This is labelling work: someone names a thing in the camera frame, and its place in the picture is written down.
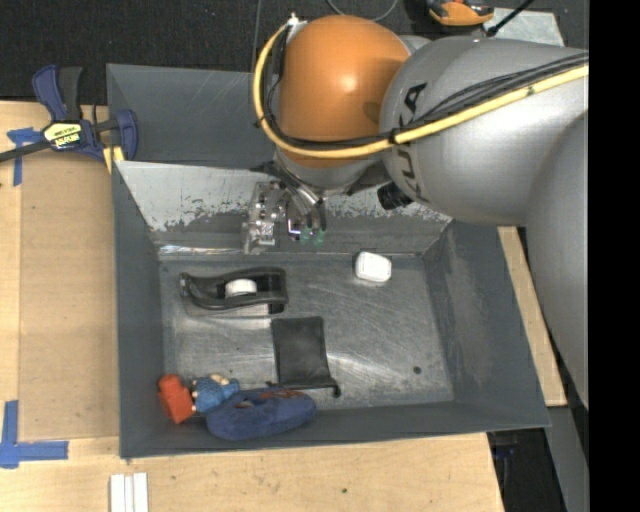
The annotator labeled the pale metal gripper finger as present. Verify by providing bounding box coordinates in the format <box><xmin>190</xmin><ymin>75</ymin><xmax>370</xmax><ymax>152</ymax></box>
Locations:
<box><xmin>261</xmin><ymin>194</ymin><xmax>287</xmax><ymax>247</ymax></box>
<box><xmin>241</xmin><ymin>192</ymin><xmax>265</xmax><ymax>256</ymax></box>

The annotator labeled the black tape dispenser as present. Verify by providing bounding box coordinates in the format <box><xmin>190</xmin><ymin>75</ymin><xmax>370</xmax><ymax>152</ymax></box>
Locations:
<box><xmin>178</xmin><ymin>266</ymin><xmax>291</xmax><ymax>313</ymax></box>

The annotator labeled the white rounded box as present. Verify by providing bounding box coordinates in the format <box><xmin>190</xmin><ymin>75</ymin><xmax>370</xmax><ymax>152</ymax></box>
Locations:
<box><xmin>353</xmin><ymin>250</ymin><xmax>393</xmax><ymax>285</ymax></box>

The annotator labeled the black flat pouch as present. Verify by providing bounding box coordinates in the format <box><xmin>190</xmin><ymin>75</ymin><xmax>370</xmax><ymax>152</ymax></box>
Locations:
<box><xmin>269</xmin><ymin>315</ymin><xmax>343</xmax><ymax>399</ymax></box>

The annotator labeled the grey metal bin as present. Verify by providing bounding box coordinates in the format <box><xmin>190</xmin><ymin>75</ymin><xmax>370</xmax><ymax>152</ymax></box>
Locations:
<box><xmin>105</xmin><ymin>63</ymin><xmax>552</xmax><ymax>459</ymax></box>

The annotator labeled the blue toy figure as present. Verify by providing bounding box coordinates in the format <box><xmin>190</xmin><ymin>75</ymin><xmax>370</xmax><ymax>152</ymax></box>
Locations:
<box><xmin>190</xmin><ymin>372</ymin><xmax>242</xmax><ymax>415</ymax></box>

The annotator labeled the red toy block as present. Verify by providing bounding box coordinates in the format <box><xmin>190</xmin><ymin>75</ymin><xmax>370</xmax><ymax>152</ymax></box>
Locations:
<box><xmin>157</xmin><ymin>373</ymin><xmax>198</xmax><ymax>426</ymax></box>

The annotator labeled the dark blue plush ring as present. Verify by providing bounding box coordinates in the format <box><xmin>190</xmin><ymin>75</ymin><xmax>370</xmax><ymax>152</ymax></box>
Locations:
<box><xmin>205</xmin><ymin>388</ymin><xmax>318</xmax><ymax>442</ymax></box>

